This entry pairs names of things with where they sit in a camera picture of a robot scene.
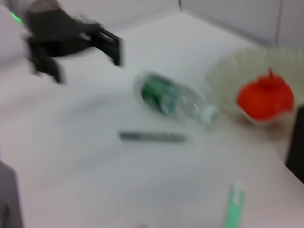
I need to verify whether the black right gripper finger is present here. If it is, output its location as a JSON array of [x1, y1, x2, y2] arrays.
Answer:
[[0, 161, 24, 228]]

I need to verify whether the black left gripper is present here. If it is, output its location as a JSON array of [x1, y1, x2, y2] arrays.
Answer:
[[25, 7, 123, 83]]

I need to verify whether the clear green-label water bottle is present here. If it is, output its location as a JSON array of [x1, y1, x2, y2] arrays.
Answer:
[[134, 71, 220, 128]]

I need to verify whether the grey marker pen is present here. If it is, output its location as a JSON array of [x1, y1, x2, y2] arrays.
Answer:
[[118, 130, 187, 143]]

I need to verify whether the mint green pen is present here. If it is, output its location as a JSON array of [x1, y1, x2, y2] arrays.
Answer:
[[222, 181, 247, 228]]

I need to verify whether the translucent wavy fruit bowl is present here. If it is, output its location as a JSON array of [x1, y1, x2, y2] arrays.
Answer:
[[205, 46, 304, 126]]

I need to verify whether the red-orange toy fruit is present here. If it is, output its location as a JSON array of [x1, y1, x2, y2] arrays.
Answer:
[[236, 68, 295, 122]]

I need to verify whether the black mesh pen holder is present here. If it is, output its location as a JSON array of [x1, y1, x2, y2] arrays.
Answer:
[[286, 104, 304, 185]]

